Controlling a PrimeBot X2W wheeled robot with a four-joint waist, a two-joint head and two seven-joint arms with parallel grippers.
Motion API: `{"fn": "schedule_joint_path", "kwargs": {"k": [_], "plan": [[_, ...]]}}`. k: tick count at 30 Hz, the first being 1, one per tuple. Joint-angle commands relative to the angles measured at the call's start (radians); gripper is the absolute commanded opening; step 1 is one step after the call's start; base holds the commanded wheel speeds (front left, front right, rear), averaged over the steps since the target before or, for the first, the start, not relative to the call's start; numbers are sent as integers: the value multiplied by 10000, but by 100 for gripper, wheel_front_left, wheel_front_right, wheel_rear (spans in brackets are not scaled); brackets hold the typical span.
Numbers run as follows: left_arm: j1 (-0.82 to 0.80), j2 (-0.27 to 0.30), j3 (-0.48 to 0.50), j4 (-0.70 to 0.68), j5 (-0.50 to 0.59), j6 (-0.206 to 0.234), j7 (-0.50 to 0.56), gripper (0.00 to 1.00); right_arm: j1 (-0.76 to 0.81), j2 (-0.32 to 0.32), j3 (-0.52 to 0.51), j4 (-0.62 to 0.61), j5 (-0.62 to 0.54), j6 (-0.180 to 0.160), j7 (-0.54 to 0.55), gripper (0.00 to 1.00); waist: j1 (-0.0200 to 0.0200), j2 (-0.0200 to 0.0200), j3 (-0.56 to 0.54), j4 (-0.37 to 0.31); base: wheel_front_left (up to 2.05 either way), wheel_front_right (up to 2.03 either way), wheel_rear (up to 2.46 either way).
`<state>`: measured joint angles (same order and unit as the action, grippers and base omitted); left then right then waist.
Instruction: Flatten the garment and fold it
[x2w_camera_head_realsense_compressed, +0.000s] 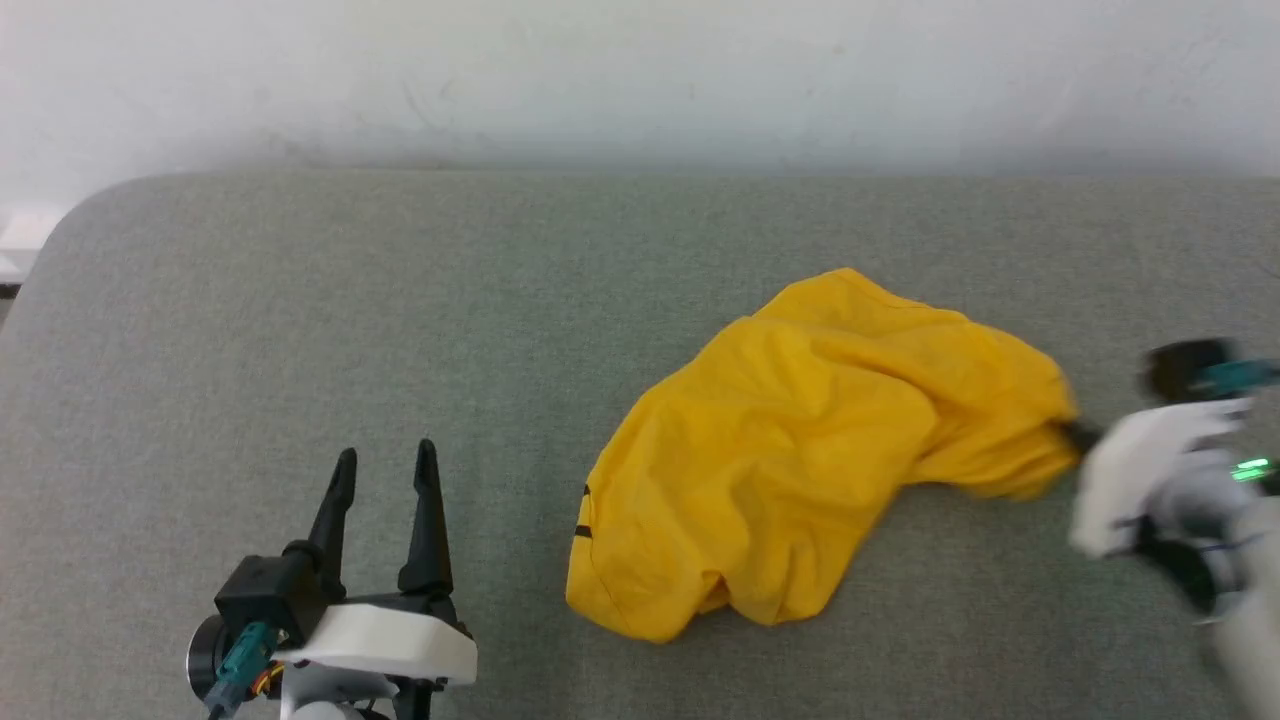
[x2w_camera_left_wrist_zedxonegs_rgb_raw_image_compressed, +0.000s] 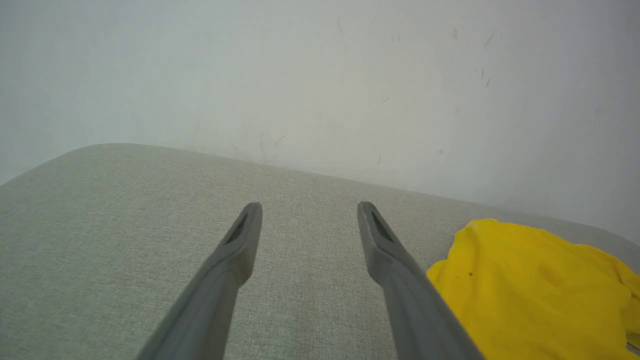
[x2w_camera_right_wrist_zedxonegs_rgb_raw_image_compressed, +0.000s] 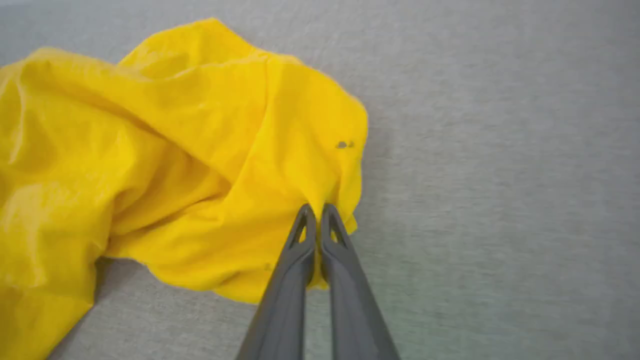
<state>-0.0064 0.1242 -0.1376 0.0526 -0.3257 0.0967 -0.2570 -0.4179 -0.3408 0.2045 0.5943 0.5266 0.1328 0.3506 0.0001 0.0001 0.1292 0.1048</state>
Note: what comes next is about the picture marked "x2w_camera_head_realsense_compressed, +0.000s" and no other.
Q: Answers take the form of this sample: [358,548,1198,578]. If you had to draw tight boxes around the teal left camera cable plug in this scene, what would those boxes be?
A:
[205,620,283,720]

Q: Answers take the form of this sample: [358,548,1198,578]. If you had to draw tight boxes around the yellow cartoon print garment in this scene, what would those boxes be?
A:
[565,267,1083,644]

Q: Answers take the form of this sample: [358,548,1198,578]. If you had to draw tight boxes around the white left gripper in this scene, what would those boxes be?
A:
[276,438,479,693]

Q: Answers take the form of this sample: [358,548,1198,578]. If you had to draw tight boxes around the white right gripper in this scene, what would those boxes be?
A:
[1058,398,1253,559]

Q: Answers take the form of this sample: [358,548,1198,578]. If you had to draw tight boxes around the teal right camera cable plug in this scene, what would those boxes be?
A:
[1196,359,1280,397]

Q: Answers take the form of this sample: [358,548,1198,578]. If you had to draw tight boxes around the grey fabric sofa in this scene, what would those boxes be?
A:
[0,170,1280,720]

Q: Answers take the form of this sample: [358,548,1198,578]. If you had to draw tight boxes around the white object beside sofa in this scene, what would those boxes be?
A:
[0,205,67,286]

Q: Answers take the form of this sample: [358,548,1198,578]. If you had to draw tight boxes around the teal camera cable plug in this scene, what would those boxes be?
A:
[1196,359,1280,397]
[205,620,283,720]

